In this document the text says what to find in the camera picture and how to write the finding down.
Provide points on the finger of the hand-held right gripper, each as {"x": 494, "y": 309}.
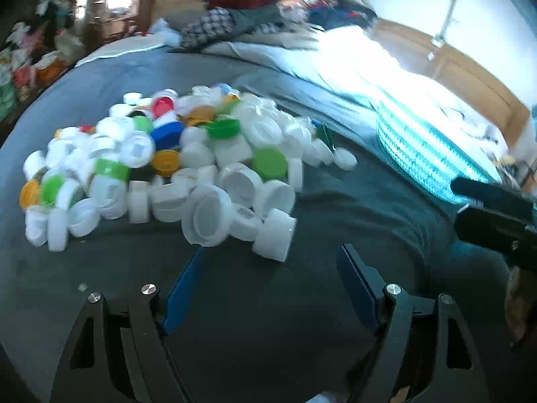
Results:
{"x": 495, "y": 235}
{"x": 491, "y": 195}

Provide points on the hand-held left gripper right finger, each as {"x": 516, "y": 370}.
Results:
{"x": 356, "y": 289}

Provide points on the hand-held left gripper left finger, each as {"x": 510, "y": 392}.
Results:
{"x": 181, "y": 294}

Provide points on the teal plastic basket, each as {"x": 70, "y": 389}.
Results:
{"x": 423, "y": 151}

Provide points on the pile of plastic bottle caps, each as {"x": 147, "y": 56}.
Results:
{"x": 168, "y": 168}

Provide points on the grey blue blanket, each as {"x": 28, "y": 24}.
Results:
{"x": 268, "y": 226}

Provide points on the wooden headboard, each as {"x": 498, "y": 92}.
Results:
{"x": 465, "y": 67}

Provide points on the white bed sheet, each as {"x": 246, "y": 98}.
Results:
{"x": 377, "y": 63}

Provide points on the shelf of colourful clutter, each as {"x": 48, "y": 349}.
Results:
{"x": 33, "y": 67}

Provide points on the pile of clothes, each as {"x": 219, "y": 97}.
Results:
{"x": 277, "y": 8}

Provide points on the white wall conduit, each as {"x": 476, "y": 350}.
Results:
{"x": 447, "y": 12}

